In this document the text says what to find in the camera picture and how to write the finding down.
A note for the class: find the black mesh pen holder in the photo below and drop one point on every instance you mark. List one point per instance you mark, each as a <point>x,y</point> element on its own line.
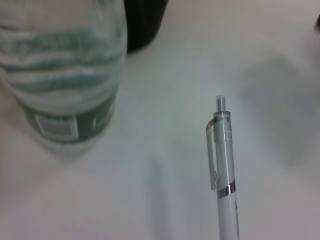
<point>145,25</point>

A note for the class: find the clear green-label water bottle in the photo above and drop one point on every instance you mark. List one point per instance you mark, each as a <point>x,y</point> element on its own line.
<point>62,75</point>

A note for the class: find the silver ballpoint pen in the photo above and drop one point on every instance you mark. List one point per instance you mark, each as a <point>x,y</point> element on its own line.
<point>225,162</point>

